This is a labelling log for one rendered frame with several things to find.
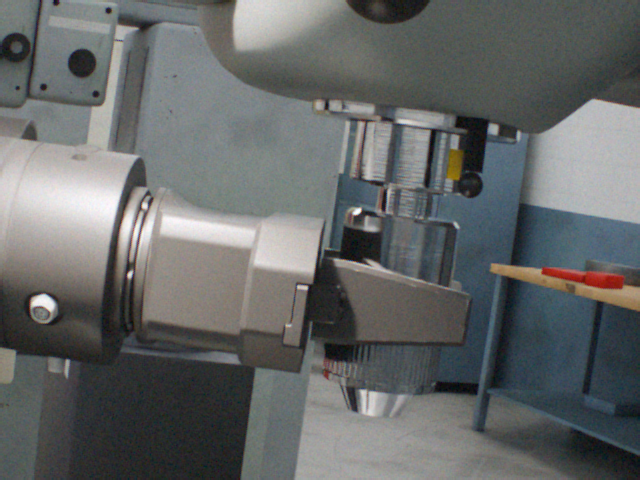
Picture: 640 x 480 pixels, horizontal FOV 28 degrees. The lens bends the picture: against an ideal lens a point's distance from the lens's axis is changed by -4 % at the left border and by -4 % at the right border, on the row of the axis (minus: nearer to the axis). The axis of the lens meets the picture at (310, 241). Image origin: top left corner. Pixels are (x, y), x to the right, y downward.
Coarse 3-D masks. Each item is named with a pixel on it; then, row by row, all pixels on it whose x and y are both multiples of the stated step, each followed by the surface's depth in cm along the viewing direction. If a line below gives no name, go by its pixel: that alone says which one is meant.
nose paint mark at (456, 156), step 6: (450, 150) 52; (456, 150) 52; (462, 150) 52; (450, 156) 52; (456, 156) 52; (462, 156) 52; (450, 162) 52; (456, 162) 52; (450, 168) 52; (456, 168) 52; (450, 174) 52; (456, 174) 52
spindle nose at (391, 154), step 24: (360, 120) 53; (360, 144) 53; (384, 144) 52; (408, 144) 51; (432, 144) 51; (456, 144) 52; (360, 168) 52; (384, 168) 52; (408, 168) 51; (432, 168) 51; (456, 192) 52
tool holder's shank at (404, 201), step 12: (384, 192) 53; (396, 192) 53; (408, 192) 53; (420, 192) 52; (432, 192) 52; (384, 204) 53; (396, 204) 53; (408, 204) 53; (420, 204) 53; (432, 204) 53; (420, 216) 53
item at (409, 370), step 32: (352, 256) 52; (384, 256) 52; (416, 256) 52; (448, 256) 52; (352, 352) 52; (384, 352) 52; (416, 352) 52; (352, 384) 52; (384, 384) 52; (416, 384) 52
